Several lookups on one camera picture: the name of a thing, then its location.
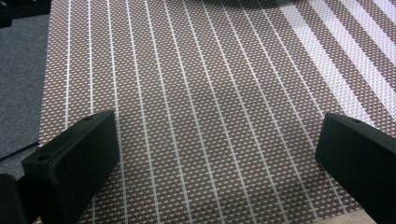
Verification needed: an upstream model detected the black object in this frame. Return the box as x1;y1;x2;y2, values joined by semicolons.
0;0;52;29

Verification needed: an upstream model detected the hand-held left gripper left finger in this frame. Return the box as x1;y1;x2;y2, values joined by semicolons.
21;110;121;224

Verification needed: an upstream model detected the grey felt table cover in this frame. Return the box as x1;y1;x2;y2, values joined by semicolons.
0;13;50;181

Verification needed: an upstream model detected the brown woven striped placemat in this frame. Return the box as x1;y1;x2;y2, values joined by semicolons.
37;0;396;224

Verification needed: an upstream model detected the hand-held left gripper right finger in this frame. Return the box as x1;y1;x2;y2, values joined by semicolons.
315;112;396;224

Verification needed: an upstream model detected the black cable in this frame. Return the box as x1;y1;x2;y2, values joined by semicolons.
0;141;40;162

